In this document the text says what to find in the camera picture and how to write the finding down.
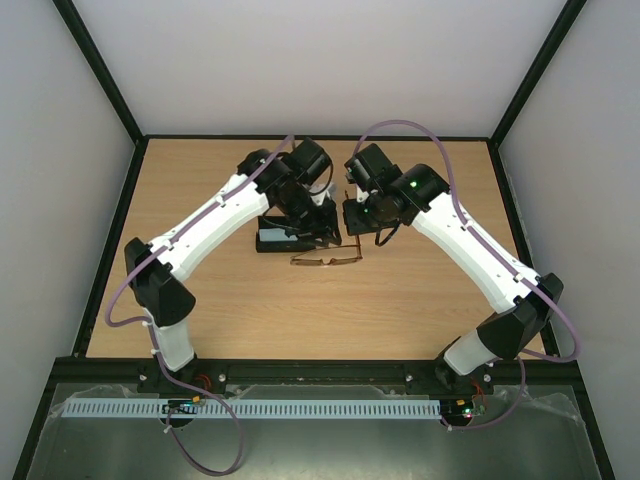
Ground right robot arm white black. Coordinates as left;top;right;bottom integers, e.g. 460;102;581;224
343;144;564;392

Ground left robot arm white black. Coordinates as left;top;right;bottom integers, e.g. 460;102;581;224
124;138;342;388

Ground right controller board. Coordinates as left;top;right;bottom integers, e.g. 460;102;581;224
440;399;487;424

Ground black sunglasses case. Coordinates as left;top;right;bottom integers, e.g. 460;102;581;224
255;215;317;254

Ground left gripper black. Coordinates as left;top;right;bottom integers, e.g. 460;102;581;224
278;192;343;249

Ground brown sunglasses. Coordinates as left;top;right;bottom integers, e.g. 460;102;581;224
289;235;363;267

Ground controller board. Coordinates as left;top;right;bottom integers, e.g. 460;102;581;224
440;399;487;424
160;396;206;415

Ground black aluminium frame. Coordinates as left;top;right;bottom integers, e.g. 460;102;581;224
14;1;614;479

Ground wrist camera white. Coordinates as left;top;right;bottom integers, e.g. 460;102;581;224
345;170;357;185
311;182;336;206

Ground white slotted cable duct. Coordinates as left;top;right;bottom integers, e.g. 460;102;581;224
61;398;441;420

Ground left controller board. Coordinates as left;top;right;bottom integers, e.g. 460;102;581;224
160;396;206;415

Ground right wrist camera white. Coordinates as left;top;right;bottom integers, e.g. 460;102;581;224
345;170;357;185

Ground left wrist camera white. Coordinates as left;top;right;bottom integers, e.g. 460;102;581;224
311;182;336;206

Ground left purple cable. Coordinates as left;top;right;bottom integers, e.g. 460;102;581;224
103;133;296;476

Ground light blue cleaning cloth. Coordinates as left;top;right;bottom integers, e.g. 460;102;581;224
258;228;289;242

